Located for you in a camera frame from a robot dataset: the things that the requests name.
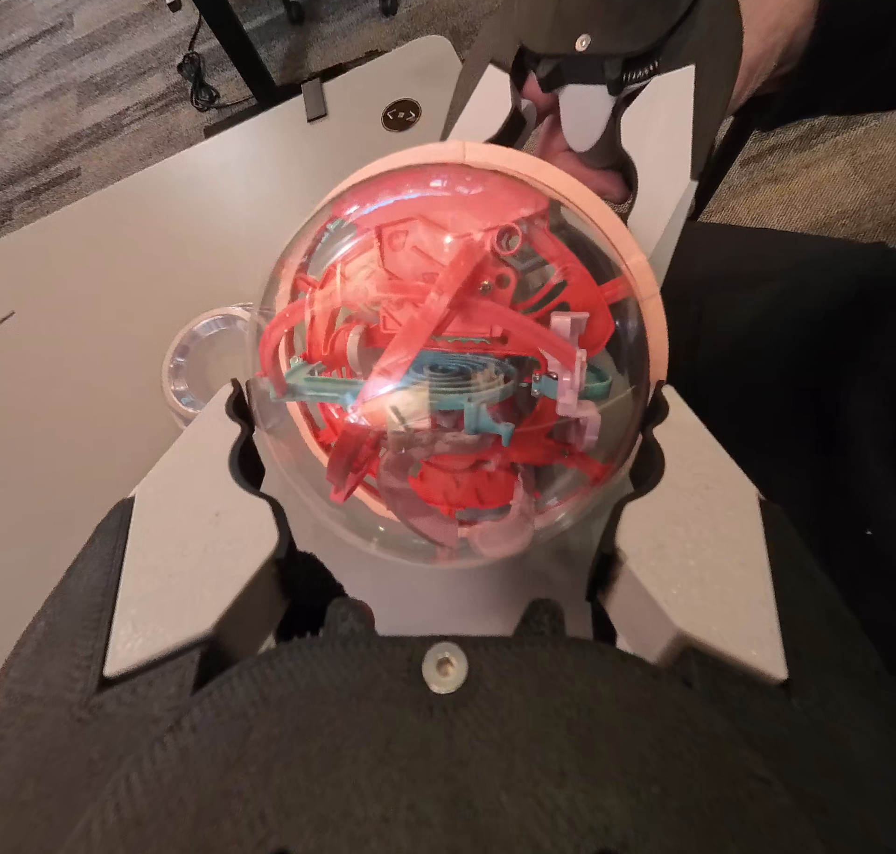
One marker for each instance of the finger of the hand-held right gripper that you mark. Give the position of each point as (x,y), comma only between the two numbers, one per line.
(714,62)
(486,62)

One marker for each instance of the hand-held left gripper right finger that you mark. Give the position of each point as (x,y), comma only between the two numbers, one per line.
(700,553)

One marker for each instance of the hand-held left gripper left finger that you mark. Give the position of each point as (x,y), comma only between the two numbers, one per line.
(182,553)

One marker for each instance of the clear red maze ball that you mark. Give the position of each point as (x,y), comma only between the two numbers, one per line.
(455,350)

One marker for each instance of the person's right forearm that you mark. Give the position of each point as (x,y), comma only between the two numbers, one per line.
(777,20)

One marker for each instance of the clear plastic ball stand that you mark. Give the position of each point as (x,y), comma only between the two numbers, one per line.
(192,357)

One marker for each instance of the person's right hand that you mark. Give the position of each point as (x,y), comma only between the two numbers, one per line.
(549,136)

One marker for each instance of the round black desk control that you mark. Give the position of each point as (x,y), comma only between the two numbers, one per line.
(402,115)

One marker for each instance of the person's leg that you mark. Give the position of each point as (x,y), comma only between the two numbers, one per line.
(784,378)

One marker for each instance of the black desk leg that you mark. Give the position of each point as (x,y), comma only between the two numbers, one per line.
(224,27)

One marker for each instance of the dark grey desk bracket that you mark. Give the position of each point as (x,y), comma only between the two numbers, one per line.
(315,101)

